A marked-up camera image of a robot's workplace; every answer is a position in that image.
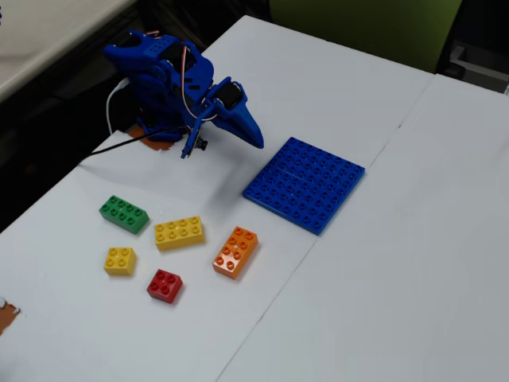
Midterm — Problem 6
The green chair back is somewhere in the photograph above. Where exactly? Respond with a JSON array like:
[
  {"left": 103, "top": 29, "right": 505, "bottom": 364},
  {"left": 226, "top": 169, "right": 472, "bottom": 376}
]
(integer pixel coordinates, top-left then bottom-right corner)
[{"left": 268, "top": 0, "right": 464, "bottom": 75}]

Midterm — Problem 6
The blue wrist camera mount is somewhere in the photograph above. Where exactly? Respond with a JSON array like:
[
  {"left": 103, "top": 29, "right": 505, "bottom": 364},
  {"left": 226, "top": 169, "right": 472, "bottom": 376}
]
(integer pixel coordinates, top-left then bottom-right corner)
[{"left": 181, "top": 101, "right": 211, "bottom": 160}]

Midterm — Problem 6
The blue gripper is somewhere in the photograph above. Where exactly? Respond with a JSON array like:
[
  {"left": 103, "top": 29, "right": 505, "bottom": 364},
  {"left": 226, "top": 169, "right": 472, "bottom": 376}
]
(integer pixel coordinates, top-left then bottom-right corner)
[{"left": 204, "top": 76, "right": 265, "bottom": 150}]

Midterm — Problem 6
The yellow 2x4 block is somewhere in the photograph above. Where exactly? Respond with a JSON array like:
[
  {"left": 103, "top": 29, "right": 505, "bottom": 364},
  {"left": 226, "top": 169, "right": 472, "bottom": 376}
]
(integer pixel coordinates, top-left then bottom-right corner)
[{"left": 153, "top": 216, "right": 206, "bottom": 252}]

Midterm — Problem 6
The orange 2x4 block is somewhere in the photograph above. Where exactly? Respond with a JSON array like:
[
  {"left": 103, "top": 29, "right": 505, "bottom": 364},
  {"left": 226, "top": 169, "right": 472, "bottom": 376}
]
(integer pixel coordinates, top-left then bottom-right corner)
[{"left": 212, "top": 226, "right": 259, "bottom": 281}]

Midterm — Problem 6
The beige side table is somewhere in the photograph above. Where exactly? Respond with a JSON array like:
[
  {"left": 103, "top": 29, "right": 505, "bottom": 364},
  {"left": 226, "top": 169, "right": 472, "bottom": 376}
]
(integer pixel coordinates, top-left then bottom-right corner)
[{"left": 0, "top": 0, "right": 136, "bottom": 103}]

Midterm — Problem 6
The green 2x4 block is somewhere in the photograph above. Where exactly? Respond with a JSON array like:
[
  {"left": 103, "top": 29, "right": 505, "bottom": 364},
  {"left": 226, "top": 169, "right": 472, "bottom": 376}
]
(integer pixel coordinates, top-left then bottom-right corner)
[{"left": 99, "top": 194, "right": 150, "bottom": 236}]

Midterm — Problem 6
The brown tape patch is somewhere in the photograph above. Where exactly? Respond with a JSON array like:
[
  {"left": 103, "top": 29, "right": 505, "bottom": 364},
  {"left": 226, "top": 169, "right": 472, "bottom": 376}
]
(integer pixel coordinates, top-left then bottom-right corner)
[
  {"left": 126, "top": 122, "right": 177, "bottom": 153},
  {"left": 0, "top": 296, "right": 21, "bottom": 337}
]

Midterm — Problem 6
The yellow 2x2 block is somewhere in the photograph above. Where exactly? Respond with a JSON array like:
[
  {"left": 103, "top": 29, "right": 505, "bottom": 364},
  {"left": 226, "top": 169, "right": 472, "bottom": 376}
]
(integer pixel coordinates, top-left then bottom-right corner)
[{"left": 103, "top": 247, "right": 137, "bottom": 277}]

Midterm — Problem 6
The grey box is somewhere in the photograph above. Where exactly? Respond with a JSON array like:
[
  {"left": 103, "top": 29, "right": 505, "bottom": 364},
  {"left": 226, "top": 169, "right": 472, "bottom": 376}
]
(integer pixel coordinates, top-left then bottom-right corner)
[{"left": 449, "top": 39, "right": 509, "bottom": 96}]

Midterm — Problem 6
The blue 8x8 base plate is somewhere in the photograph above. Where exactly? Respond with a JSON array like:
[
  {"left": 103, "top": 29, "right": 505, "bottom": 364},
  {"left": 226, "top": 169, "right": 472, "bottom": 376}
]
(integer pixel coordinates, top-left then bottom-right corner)
[{"left": 242, "top": 136, "right": 367, "bottom": 236}]

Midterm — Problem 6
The white cable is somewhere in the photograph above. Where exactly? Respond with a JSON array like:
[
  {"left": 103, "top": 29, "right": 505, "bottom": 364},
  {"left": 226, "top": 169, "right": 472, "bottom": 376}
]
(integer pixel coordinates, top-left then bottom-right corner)
[{"left": 105, "top": 78, "right": 130, "bottom": 134}]

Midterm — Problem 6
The black cable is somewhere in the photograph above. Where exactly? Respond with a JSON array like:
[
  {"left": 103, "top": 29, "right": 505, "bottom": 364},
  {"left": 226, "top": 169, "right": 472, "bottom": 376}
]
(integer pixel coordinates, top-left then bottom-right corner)
[{"left": 78, "top": 125, "right": 190, "bottom": 166}]

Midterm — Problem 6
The red white servo wire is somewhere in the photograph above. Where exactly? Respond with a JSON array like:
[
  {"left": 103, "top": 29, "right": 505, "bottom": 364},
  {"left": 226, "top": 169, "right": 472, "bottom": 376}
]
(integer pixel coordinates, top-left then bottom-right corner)
[{"left": 141, "top": 30, "right": 208, "bottom": 120}]

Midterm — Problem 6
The red 2x2 block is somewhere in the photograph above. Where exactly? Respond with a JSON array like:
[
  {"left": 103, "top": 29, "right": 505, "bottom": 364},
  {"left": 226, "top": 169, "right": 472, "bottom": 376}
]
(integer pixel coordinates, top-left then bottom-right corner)
[{"left": 146, "top": 268, "right": 184, "bottom": 305}]

